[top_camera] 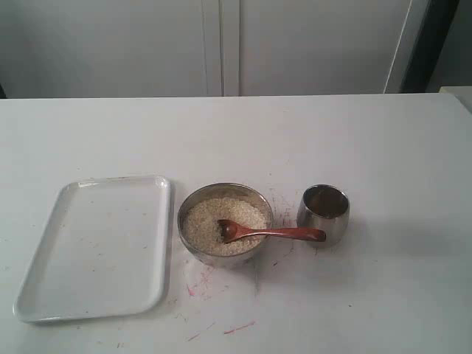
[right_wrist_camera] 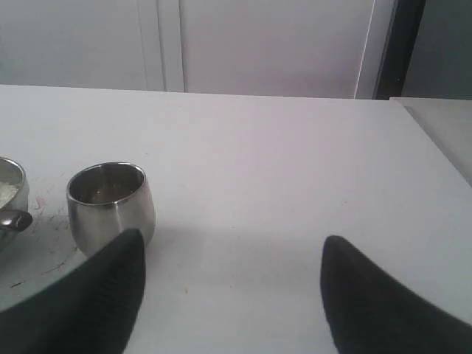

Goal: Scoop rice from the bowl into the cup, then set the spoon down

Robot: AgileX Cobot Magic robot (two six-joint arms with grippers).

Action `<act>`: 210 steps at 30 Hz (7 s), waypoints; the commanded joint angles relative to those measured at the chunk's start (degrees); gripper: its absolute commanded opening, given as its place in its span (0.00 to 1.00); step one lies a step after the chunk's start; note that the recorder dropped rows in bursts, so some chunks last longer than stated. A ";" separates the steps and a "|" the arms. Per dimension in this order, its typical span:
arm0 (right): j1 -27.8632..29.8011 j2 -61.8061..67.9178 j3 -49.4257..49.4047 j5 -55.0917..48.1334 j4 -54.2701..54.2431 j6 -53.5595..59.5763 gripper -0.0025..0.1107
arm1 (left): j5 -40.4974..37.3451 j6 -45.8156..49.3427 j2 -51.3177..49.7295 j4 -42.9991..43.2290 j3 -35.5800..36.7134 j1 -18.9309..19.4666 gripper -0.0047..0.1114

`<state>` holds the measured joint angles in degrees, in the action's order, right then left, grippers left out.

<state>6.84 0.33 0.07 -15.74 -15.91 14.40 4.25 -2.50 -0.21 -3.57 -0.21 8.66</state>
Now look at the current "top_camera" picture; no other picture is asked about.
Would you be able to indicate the brown wooden spoon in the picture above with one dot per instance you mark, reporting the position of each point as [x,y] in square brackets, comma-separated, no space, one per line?
[232,232]

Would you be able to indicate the steel bowl of rice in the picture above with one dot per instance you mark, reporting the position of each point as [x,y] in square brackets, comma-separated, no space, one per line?
[222,190]

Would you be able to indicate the white rice grains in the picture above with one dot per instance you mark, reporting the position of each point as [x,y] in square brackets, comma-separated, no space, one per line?
[202,230]

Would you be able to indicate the small steel cup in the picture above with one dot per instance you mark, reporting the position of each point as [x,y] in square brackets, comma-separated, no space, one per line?
[326,208]

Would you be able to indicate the white rectangular tray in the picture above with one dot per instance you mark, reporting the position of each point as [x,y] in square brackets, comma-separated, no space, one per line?
[103,252]

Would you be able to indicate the dark pillar at right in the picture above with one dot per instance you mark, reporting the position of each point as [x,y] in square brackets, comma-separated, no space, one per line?
[428,45]

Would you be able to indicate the white cabinet doors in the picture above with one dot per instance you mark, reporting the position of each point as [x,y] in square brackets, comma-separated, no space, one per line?
[60,49]

